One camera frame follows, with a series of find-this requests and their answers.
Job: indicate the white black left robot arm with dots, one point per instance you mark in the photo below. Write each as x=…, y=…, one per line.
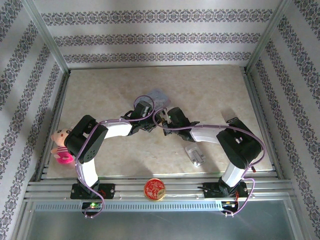
x=87, y=172

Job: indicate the aluminium side rail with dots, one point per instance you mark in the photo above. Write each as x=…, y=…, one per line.
x=53, y=120
x=262, y=120

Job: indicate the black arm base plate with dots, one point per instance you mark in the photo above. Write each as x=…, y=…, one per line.
x=210, y=190
x=108, y=191

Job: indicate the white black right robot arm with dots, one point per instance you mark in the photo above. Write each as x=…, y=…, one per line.
x=240, y=147

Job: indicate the small control circuit board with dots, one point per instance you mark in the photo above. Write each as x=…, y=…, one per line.
x=230, y=203
x=93, y=205

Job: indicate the aluminium frame corner post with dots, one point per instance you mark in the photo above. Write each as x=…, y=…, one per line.
x=45, y=32
x=270, y=32

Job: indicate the clear plastic bag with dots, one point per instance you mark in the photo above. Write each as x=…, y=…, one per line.
x=160, y=96

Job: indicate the pink plush doll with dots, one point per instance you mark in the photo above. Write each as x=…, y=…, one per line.
x=61, y=137

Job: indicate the clear plastic blister pack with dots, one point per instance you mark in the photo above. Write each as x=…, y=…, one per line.
x=195, y=155

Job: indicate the round red gold tin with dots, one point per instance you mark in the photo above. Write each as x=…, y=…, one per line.
x=154, y=189

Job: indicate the aluminium front rail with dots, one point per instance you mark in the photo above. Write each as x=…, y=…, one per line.
x=175, y=186

